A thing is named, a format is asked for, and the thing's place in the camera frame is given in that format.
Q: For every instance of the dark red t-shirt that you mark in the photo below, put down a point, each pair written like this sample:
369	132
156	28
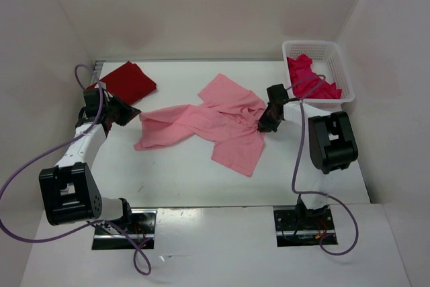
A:
129	83

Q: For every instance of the magenta t-shirt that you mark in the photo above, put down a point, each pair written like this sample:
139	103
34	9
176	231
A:
304	80

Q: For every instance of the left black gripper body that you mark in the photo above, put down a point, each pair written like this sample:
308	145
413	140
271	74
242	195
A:
117	110

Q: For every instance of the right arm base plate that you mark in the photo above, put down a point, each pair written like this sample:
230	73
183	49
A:
293	231

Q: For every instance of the white plastic basket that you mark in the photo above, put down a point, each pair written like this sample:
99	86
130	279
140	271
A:
327	63

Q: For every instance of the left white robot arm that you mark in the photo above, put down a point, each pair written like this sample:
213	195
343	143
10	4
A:
69	191

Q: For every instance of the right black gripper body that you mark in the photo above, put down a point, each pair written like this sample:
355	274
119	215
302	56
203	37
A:
275	119

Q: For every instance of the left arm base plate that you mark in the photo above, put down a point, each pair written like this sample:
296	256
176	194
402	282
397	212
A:
141	230

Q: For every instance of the pink t-shirt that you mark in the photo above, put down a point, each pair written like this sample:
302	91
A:
227	116

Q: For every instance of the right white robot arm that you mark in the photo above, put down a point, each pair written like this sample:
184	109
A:
331	145

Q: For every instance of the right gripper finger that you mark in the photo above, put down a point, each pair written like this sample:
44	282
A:
269	125
268	114

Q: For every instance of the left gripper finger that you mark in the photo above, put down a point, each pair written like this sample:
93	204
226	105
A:
121	110
123	119

